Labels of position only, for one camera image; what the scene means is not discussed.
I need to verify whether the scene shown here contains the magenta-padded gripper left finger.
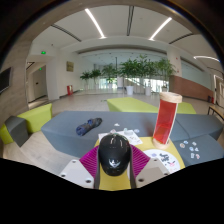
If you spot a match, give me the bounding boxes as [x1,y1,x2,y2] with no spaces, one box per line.
[58,144,102,190]

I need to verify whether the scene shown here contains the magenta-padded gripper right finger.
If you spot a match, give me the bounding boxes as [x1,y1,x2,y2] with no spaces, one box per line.
[128,144,171,189]

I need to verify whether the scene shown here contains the black computer mouse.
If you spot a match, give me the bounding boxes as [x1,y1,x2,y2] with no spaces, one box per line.
[97,133,132,178]

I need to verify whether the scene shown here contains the white sticker sheet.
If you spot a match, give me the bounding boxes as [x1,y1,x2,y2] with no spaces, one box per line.
[98,129,144,147]

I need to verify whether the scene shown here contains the folded dark blue umbrella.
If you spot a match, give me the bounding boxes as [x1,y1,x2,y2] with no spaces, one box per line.
[75,117,103,137]

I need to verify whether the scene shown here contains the large grey bench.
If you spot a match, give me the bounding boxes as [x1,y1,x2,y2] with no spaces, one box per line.
[40,110,181,158]

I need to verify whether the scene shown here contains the loose small stickers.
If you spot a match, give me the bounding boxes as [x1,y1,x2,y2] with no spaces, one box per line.
[179,140,202,160]

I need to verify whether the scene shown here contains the tall red tube wooden ends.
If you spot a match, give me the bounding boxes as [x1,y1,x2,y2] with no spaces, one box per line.
[152,91,183,150]

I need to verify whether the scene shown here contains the lime green bench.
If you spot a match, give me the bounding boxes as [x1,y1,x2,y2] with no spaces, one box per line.
[0,103,53,145]
[106,96,159,113]
[176,102,198,115]

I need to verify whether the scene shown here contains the dark grey cube stool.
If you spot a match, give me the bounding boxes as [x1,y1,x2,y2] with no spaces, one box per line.
[3,115,30,148]

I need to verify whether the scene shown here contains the potted green plants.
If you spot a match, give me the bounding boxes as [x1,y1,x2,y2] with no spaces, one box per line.
[79,54,177,96]

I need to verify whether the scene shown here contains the ceiling strip lights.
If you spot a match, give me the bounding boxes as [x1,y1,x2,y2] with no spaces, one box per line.
[84,8,221,63]

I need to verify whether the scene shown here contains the wooden frame chair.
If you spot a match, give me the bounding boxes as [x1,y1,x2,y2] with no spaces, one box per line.
[208,104,224,123]

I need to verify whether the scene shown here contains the gold wall plaque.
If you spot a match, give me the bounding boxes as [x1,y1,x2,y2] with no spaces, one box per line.
[65,60,75,72]

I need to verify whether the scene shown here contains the black wall screen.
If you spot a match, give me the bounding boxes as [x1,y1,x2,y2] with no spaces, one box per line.
[0,66,13,95]

